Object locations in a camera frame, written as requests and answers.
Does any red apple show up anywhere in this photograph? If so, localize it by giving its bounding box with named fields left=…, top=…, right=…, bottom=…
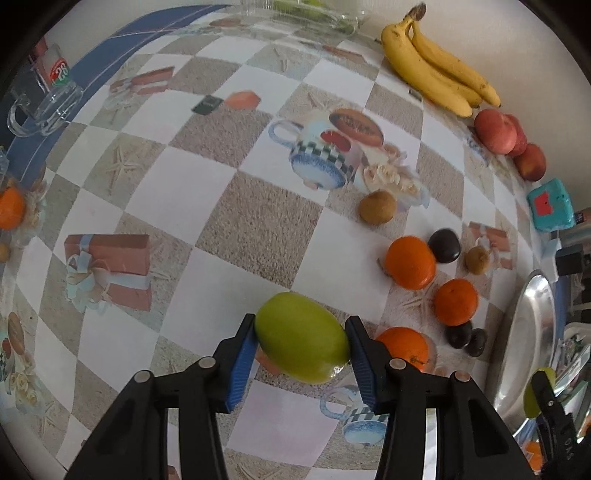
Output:
left=474, top=109, right=519, bottom=155
left=505, top=114, right=528, bottom=158
left=513, top=143, right=547, bottom=182

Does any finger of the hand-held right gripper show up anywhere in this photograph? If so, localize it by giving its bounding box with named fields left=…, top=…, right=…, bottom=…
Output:
left=529, top=369, right=587, bottom=478

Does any clear glass mug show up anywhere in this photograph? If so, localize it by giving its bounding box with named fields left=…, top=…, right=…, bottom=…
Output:
left=7, top=44, right=85, bottom=138

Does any checkered printed tablecloth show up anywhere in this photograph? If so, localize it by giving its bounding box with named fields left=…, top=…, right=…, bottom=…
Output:
left=0, top=4, right=561, bottom=480

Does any black power adapter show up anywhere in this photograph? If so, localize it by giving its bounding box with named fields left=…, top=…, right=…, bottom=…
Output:
left=555, top=244, right=585, bottom=278

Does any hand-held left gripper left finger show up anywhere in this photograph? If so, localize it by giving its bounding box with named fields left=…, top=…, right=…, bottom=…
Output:
left=62, top=314, right=259, bottom=480

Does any dark purple plum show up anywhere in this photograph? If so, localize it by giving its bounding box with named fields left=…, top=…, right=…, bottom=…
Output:
left=444, top=319, right=474, bottom=350
left=468, top=328, right=488, bottom=358
left=427, top=228, right=461, bottom=264

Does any clear plastic bag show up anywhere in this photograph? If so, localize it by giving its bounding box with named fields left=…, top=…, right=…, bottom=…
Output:
left=240, top=0, right=372, bottom=33

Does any round metal plate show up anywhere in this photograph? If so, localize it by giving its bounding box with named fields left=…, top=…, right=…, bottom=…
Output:
left=488, top=269, right=568, bottom=437

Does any green jujube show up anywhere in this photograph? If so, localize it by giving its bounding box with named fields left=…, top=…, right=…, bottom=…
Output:
left=523, top=367, right=557, bottom=417

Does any green apple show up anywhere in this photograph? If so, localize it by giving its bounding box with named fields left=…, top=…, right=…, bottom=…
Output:
left=254, top=291, right=351, bottom=385

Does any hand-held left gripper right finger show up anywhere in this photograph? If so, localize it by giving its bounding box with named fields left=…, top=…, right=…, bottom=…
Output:
left=344, top=315, right=532, bottom=480

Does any colourful printed packet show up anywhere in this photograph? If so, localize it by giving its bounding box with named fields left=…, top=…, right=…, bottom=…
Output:
left=556, top=323, right=591, bottom=398

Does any teal box with red label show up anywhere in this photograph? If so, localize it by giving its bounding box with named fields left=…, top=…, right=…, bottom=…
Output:
left=526, top=178, right=577, bottom=233

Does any white power strip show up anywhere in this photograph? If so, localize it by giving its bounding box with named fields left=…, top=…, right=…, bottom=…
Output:
left=540, top=237, right=566, bottom=280

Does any orange mandarin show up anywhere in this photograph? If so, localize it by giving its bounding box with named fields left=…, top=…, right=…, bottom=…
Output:
left=385, top=235, right=437, bottom=291
left=375, top=327, right=436, bottom=374
left=0, top=187, right=26, bottom=230
left=433, top=278, right=479, bottom=326

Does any yellow banana bunch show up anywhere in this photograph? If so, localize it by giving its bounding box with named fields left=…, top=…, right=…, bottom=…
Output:
left=381, top=2, right=502, bottom=118

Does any small black card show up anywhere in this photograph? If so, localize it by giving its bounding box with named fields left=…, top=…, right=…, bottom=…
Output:
left=191, top=95, right=225, bottom=114

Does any brown kiwi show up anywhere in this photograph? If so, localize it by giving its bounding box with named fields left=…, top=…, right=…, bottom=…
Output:
left=359, top=190, right=398, bottom=225
left=464, top=246, right=492, bottom=275

